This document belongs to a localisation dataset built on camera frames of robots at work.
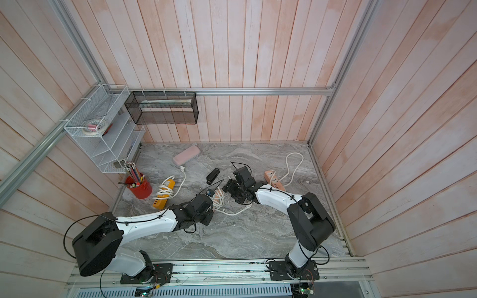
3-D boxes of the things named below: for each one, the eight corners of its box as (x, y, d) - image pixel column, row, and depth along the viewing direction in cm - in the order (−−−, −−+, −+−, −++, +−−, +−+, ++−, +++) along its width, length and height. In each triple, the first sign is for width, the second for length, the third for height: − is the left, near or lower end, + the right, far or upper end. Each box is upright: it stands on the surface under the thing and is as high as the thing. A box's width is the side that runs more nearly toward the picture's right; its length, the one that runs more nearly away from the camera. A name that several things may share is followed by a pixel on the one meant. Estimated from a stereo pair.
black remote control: (204, 182, 104) (204, 179, 101) (216, 170, 109) (215, 167, 106) (209, 185, 102) (209, 182, 100) (221, 173, 108) (220, 170, 105)
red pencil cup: (134, 201, 96) (122, 189, 86) (135, 189, 101) (124, 176, 91) (152, 197, 98) (142, 185, 88) (152, 186, 102) (143, 173, 92)
